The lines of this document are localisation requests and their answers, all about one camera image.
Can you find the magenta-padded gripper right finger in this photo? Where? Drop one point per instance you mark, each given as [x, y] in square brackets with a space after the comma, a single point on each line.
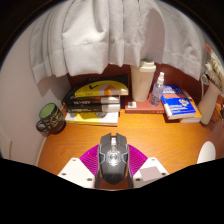
[150, 171]

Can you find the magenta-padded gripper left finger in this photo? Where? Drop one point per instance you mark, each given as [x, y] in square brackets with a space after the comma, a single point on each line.
[75, 170]

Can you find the grey black computer mouse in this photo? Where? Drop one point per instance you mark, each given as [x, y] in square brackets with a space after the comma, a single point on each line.
[113, 159]

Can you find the round white yellow mouse pad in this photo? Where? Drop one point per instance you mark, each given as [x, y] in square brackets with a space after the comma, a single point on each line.
[206, 152]

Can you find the white yellow book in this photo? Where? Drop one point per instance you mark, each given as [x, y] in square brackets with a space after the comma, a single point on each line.
[91, 118]

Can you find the dark mug green inside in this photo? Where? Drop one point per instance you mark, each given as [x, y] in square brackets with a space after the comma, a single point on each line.
[52, 119]

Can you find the red-brown book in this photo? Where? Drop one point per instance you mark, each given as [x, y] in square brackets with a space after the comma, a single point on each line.
[140, 108]

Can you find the black book white edge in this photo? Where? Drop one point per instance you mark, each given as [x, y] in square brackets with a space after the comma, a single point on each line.
[93, 107]
[93, 100]

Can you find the orange book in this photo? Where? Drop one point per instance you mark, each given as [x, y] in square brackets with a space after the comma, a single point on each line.
[196, 117]

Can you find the blue book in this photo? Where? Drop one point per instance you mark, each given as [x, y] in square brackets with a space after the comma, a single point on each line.
[178, 102]

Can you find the clear spray bottle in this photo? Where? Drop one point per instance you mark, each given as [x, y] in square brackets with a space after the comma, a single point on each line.
[156, 93]

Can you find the yellow black book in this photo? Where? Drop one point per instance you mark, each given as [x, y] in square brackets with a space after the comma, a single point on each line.
[100, 88]

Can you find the white jug vase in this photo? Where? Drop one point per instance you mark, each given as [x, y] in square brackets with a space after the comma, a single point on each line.
[208, 106]

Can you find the cream tumbler with lid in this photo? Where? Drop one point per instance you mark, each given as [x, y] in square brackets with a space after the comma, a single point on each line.
[142, 83]

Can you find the white curtain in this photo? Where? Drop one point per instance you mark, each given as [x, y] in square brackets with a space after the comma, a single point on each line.
[110, 33]

